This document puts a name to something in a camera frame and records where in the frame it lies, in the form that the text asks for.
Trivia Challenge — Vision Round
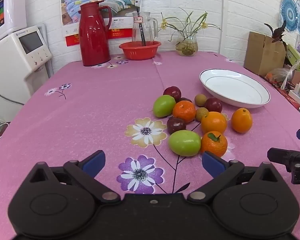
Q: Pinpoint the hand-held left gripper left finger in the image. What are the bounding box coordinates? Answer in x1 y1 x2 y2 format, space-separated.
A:
22 150 121 204

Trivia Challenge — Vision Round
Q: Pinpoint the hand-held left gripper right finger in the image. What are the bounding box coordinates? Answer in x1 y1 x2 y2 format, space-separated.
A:
187 151 289 204

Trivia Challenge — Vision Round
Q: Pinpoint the orange mandarin with leaf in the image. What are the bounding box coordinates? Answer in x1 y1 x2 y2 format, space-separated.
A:
201 131 228 158

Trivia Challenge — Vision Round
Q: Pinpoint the green apple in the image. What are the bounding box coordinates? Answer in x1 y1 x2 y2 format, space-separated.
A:
168 130 202 157

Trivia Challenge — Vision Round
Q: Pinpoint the smooth round orange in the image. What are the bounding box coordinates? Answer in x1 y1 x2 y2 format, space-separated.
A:
201 111 227 135

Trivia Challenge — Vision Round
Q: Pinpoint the round tan longan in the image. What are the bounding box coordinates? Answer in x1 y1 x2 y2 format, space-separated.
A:
195 107 209 122
194 94 207 107

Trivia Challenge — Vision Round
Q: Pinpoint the oval orange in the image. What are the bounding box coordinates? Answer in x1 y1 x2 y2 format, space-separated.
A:
231 108 253 133

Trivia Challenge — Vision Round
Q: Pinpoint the red plum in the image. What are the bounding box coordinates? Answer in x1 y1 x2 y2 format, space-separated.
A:
163 86 182 103
204 97 223 114

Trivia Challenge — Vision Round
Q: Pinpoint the bumpy orange mandarin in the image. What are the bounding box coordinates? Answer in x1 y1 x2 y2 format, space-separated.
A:
172 100 196 123

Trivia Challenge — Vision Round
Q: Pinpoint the green mango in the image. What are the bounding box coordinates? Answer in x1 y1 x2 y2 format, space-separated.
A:
153 95 176 118

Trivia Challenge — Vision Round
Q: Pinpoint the white plate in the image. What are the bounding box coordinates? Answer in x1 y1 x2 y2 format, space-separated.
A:
199 69 271 109

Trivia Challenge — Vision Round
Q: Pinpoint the white charger display box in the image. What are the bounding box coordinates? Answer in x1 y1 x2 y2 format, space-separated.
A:
289 80 300 103

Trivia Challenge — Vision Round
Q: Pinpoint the pink floral tablecloth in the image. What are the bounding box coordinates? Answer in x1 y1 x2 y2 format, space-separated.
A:
0 51 300 235

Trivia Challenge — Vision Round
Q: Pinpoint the clear plastic bag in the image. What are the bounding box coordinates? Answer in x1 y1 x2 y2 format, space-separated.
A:
265 67 294 90

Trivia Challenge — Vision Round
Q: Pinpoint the green and yellow box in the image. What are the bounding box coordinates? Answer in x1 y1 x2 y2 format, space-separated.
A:
286 44 300 74

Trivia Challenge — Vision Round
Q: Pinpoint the cardboard box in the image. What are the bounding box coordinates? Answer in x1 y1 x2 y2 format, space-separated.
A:
244 31 288 77

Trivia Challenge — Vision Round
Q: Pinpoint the dark red leafy plant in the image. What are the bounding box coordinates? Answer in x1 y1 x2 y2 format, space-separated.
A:
264 20 288 52

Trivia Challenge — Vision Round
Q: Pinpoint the white appliance with screen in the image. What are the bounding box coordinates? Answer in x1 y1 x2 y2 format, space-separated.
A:
0 25 53 123

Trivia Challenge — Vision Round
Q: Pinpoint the red plastic basin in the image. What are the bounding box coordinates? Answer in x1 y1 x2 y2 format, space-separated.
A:
119 41 162 61

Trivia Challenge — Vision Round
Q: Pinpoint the glass vase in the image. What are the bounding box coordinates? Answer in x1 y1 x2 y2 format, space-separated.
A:
175 31 199 57

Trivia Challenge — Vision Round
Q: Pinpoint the red thermos jug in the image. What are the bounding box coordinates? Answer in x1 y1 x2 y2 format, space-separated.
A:
79 1 113 67

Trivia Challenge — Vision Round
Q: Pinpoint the black stirring stick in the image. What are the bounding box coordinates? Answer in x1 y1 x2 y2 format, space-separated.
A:
136 9 147 47

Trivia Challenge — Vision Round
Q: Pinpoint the white curved pole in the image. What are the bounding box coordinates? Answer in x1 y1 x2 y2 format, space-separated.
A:
219 0 225 54

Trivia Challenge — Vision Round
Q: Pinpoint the glass pitcher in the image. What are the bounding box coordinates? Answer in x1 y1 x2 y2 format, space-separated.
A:
132 12 159 46

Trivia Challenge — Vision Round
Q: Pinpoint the green plant with yellow flowers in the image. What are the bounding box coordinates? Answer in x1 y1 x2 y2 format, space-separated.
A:
158 7 223 43

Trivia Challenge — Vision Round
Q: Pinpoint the grey cable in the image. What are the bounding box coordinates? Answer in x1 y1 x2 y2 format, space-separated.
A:
0 87 25 106

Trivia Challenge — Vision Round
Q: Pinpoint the large blue patterned wall plate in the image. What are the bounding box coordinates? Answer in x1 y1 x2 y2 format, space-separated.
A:
279 0 299 33

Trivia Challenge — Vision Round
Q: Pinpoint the white wall water purifier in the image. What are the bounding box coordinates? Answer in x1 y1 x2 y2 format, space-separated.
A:
0 0 28 46

